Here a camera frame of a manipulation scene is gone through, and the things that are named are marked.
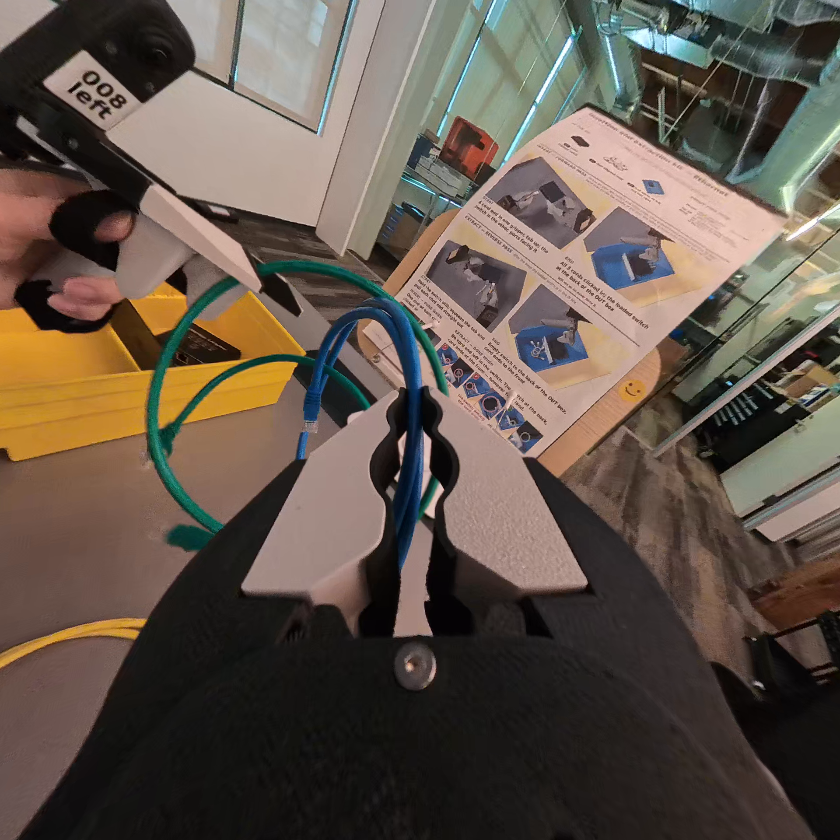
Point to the white table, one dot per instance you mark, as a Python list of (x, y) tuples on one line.
[(781, 479)]

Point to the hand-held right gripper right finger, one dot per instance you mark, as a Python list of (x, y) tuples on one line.
[(512, 525)]

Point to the tan backing board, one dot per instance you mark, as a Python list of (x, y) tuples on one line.
[(610, 426)]

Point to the instruction poster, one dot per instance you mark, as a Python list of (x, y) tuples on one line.
[(590, 216)]

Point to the silver air duct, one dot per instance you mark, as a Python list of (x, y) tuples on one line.
[(620, 59)]

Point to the yellow plastic bin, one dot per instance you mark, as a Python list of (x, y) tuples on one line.
[(65, 407)]

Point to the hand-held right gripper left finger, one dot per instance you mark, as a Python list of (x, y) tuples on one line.
[(328, 518)]

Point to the white framed glass door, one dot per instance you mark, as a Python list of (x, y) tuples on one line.
[(282, 52)]

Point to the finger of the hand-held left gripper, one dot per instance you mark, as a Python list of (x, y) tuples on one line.
[(197, 236)]

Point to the black ethernet splitter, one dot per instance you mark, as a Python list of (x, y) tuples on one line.
[(197, 344)]

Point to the yellow smiley sticker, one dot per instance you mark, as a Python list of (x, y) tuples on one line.
[(633, 390)]

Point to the orange 3D printer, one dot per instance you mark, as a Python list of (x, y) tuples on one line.
[(469, 144)]

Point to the person's left hand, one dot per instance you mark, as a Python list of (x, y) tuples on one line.
[(26, 223)]

